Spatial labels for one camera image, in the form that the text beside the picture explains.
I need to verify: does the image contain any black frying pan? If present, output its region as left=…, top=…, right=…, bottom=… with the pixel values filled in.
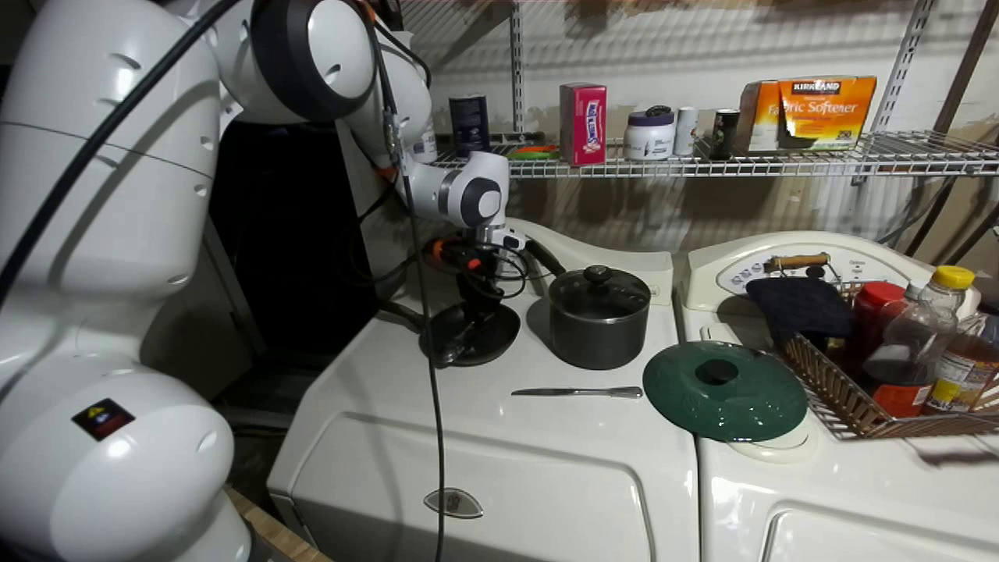
left=378, top=300, right=522, bottom=368

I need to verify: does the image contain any black pot lid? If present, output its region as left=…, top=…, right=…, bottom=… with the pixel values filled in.
left=549, top=265, right=652, bottom=322

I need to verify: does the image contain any black pot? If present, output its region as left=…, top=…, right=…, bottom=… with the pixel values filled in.
left=524, top=238, right=652, bottom=371

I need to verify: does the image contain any silver knife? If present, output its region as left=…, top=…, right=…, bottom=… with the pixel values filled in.
left=511, top=386, right=645, bottom=400

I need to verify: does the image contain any dark blue pot holder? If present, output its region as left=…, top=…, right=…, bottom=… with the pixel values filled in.
left=745, top=276, right=856, bottom=346

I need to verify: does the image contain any white plastic bottle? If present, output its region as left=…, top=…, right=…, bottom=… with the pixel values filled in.
left=411, top=123, right=439, bottom=165

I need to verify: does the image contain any dark cylindrical can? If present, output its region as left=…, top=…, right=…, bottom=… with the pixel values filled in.
left=448, top=94, right=492, bottom=157

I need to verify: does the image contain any white washing machine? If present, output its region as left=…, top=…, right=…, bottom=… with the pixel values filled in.
left=267, top=218, right=701, bottom=562

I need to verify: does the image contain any pink box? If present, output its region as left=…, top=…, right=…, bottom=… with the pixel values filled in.
left=559, top=82, right=608, bottom=168

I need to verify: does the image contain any white jar with purple lid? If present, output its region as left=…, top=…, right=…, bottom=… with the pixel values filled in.
left=622, top=105, right=677, bottom=162

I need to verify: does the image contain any small white bottle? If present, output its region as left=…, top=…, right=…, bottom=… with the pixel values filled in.
left=674, top=106, right=700, bottom=158

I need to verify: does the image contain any black can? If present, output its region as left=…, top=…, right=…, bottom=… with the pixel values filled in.
left=709, top=108, right=741, bottom=162

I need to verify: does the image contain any green round lid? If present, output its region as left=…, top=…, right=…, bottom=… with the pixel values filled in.
left=642, top=340, right=809, bottom=443

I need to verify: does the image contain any orange box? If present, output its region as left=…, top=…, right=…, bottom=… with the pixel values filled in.
left=737, top=75, right=878, bottom=154

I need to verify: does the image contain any red cap bottle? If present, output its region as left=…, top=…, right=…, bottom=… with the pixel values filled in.
left=849, top=281, right=908, bottom=368

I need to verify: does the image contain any white dryer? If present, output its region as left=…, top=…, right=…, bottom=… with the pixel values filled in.
left=674, top=229, right=999, bottom=562

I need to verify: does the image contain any clear bottle with dark liquid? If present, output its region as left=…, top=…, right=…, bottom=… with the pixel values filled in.
left=862, top=283, right=960, bottom=419

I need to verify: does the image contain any yellow cap bottle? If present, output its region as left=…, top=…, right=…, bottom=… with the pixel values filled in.
left=919, top=265, right=999, bottom=415

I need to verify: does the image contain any black cable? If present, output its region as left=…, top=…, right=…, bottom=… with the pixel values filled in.
left=381, top=109, right=448, bottom=562

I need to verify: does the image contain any metal shelf rail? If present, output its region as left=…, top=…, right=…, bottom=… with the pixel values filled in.
left=868, top=0, right=939, bottom=135
left=509, top=0, right=525, bottom=134

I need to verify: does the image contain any white wire shelf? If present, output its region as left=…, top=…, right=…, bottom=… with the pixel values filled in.
left=428, top=130, right=999, bottom=181

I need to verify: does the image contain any wire basket with wooden handle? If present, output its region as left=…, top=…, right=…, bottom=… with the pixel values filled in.
left=763, top=252, right=999, bottom=440

